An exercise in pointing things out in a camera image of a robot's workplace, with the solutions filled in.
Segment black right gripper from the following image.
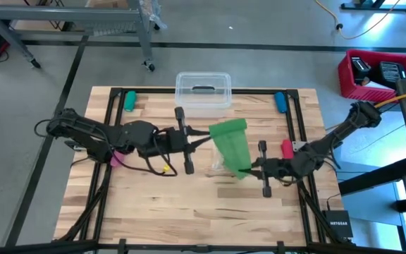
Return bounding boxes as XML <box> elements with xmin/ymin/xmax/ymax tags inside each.
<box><xmin>238</xmin><ymin>140</ymin><xmax>294</xmax><ymax>198</ymax></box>

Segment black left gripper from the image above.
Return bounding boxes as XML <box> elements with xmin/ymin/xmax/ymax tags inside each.
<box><xmin>156</xmin><ymin>107</ymin><xmax>214</xmax><ymax>176</ymax></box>

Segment green elastic bandage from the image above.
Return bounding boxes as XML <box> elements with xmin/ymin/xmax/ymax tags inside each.
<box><xmin>208</xmin><ymin>119</ymin><xmax>253</xmax><ymax>180</ymax></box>

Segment teal bandage roll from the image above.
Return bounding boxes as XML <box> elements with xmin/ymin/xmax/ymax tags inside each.
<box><xmin>123</xmin><ymin>90</ymin><xmax>137</xmax><ymax>113</ymax></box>

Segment pink bandage roll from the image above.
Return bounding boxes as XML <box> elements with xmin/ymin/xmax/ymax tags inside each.
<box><xmin>110</xmin><ymin>150</ymin><xmax>126</xmax><ymax>167</ymax></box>

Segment clear plastic storage bin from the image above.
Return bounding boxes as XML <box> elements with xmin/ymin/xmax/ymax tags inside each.
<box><xmin>174</xmin><ymin>71</ymin><xmax>233</xmax><ymax>117</ymax></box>

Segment clear plastic sheet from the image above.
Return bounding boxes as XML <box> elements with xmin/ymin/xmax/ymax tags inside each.
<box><xmin>145</xmin><ymin>0</ymin><xmax>168</xmax><ymax>31</ymax></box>

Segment red plastic crate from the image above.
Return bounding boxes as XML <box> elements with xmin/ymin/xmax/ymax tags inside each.
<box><xmin>337</xmin><ymin>49</ymin><xmax>406</xmax><ymax>103</ymax></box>

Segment small black charger device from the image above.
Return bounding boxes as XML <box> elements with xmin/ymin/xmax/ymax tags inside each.
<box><xmin>350</xmin><ymin>56</ymin><xmax>372</xmax><ymax>85</ymax></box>

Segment large black vented device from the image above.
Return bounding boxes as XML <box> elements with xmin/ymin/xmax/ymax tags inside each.
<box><xmin>371</xmin><ymin>61</ymin><xmax>406</xmax><ymax>90</ymax></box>

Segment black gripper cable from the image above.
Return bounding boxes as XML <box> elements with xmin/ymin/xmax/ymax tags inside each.
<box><xmin>141</xmin><ymin>139</ymin><xmax>179</xmax><ymax>177</ymax></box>

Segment black aluminium table frame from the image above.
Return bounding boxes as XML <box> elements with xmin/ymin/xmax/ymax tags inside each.
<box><xmin>51</xmin><ymin>86</ymin><xmax>348</xmax><ymax>254</ymax></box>

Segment black cable bundle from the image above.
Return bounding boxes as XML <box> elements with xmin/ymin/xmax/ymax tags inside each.
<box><xmin>57</xmin><ymin>164</ymin><xmax>114</xmax><ymax>243</ymax></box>
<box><xmin>296</xmin><ymin>179</ymin><xmax>340</xmax><ymax>244</ymax></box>

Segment black Netgear network switch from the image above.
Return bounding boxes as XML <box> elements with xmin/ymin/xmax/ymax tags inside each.
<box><xmin>321</xmin><ymin>210</ymin><xmax>354</xmax><ymax>240</ymax></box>

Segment yellow floor extension cable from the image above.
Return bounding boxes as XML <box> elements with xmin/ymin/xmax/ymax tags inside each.
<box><xmin>314</xmin><ymin>0</ymin><xmax>401</xmax><ymax>40</ymax></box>

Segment yellow hanging cable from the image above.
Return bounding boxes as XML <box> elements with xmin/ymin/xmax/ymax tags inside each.
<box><xmin>374</xmin><ymin>87</ymin><xmax>406</xmax><ymax>109</ymax></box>

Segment wooden workbench grey metal frame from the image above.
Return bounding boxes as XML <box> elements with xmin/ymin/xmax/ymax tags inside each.
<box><xmin>0</xmin><ymin>0</ymin><xmax>156</xmax><ymax>73</ymax></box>

